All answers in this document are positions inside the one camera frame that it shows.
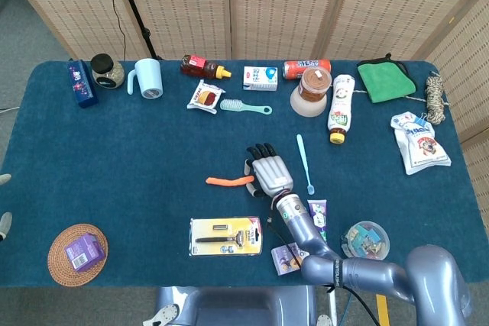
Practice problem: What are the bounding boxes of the white snack packet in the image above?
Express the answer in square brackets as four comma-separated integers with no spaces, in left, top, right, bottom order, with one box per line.
[186,79,226,115]

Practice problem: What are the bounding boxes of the green cloth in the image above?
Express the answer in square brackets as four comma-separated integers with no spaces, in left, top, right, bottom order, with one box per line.
[357,53,417,105]

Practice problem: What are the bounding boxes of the glass jar black lid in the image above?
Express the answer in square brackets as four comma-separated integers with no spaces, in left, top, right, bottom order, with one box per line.
[90,53,126,91]

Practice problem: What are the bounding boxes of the yellow floor tape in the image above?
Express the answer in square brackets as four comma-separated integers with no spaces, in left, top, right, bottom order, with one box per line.
[375,294,391,326]

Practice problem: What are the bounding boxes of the yellow razor blister pack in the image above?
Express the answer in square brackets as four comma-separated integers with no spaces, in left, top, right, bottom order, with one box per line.
[188,215,264,258]

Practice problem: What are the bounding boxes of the white drink bottle yellow cap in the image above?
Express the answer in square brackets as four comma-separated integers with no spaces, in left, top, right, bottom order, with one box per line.
[327,74,356,145]

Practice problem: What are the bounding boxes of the light blue toothbrush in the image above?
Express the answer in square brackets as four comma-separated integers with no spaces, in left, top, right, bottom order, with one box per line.
[296,134,316,195]

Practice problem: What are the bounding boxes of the small purple snack packet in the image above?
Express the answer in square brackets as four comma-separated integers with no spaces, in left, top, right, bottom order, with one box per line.
[270,242,310,276]

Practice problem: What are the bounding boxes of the brown sauce bottle yellow cap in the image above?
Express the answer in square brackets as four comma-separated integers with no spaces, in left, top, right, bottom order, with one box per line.
[180,54,232,80]

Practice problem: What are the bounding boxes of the dark blue carton box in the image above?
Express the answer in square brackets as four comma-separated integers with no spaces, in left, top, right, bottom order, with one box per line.
[67,59,99,109]

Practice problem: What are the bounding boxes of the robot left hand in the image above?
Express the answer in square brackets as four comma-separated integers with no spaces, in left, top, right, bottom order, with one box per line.
[0,173,13,243]

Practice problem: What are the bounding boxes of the blue table cover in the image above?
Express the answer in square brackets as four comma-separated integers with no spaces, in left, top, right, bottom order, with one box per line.
[0,59,481,289]

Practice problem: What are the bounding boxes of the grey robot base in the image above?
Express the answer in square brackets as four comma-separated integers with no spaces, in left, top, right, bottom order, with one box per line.
[143,286,333,326]

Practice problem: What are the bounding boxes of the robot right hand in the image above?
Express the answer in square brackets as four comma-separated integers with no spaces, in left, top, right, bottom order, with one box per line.
[242,143,295,199]

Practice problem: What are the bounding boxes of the light blue mug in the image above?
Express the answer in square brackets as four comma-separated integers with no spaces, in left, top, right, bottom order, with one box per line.
[126,58,164,99]

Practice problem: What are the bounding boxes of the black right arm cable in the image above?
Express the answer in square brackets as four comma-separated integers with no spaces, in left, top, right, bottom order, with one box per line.
[266,218,383,326]

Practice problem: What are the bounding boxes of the clear tub of clips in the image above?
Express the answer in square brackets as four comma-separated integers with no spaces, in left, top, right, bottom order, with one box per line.
[341,220,391,261]

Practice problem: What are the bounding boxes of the orange drink can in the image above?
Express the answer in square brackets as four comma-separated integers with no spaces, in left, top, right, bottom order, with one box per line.
[282,59,332,80]

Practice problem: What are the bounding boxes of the white blue milk carton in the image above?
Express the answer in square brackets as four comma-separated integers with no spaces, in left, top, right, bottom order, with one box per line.
[242,66,279,92]

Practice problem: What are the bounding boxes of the purple toothpaste tube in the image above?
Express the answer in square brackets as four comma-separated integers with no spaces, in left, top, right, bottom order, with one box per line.
[307,199,329,244]

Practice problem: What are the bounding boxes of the right wrist wire bundle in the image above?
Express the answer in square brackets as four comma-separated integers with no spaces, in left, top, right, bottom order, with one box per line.
[269,188,293,212]

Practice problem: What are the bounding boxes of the white table leg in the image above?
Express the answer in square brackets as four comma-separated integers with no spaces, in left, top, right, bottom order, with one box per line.
[328,289,339,321]

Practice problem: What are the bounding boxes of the white food bag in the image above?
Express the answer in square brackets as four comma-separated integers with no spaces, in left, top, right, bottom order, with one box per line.
[390,111,452,176]

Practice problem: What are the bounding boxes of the small purple box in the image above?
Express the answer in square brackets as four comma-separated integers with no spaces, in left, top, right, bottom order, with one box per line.
[63,233,107,273]

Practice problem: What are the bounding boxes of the beige bowl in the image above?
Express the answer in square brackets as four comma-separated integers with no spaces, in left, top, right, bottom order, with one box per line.
[290,85,329,118]

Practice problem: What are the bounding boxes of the beige rope bundle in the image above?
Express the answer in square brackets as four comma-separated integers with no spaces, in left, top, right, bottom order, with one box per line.
[353,71,447,125]

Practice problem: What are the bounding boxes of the mint green hair brush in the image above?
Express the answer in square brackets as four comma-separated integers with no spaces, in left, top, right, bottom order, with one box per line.
[219,98,274,116]

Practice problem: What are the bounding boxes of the bamboo folding screen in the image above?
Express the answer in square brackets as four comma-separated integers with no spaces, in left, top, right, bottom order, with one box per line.
[0,0,489,189]

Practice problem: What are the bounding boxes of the clear jar brown contents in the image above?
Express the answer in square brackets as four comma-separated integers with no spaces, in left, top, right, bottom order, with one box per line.
[298,66,332,104]

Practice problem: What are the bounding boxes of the woven round coaster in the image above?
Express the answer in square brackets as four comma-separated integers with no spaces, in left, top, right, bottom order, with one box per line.
[47,223,109,287]

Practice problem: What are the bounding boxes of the black stand pole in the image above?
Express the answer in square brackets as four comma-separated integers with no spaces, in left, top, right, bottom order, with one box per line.
[110,0,164,60]

